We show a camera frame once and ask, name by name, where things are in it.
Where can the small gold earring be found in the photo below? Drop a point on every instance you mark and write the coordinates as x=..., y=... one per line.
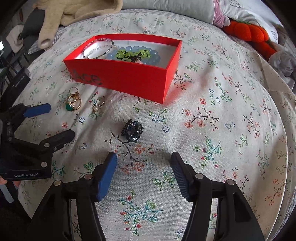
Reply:
x=98, y=104

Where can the grey quilted pillow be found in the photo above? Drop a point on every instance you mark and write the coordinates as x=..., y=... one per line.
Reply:
x=208, y=11

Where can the dark rhinestone hair claw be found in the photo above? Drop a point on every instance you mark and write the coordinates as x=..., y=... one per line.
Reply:
x=132, y=131

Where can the orange pumpkin plush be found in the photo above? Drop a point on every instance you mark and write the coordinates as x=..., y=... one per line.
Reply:
x=255, y=35

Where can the green bead bracelet pink charm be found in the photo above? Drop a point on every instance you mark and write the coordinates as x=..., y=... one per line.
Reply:
x=130, y=56

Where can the gold ring green stone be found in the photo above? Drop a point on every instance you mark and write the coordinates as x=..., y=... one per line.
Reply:
x=73, y=103

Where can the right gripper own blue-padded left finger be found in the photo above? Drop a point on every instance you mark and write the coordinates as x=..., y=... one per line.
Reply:
x=52, y=218

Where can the crumpled patterned blanket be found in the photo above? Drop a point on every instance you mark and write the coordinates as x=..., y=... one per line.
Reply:
x=284, y=64

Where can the white printed pillow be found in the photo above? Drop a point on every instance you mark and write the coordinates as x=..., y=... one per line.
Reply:
x=253, y=12

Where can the black box on floor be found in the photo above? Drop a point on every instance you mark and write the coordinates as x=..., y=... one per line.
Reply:
x=14, y=89

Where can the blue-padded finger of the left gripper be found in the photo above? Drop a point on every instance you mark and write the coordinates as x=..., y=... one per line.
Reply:
x=37, y=110

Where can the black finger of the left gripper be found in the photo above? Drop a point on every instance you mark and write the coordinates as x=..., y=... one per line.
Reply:
x=58, y=141

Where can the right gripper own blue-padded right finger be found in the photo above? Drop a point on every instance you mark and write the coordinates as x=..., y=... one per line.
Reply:
x=235, y=218

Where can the red cardboard jewelry box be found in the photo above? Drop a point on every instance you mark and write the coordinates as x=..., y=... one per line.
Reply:
x=146, y=81

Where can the floral bed sheet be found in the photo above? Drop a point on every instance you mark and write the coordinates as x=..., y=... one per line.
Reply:
x=227, y=113

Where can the person's hand on gripper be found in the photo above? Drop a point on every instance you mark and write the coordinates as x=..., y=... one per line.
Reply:
x=3, y=181

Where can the beige fleece garment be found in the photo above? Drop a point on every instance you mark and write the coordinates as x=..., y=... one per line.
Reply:
x=66, y=12

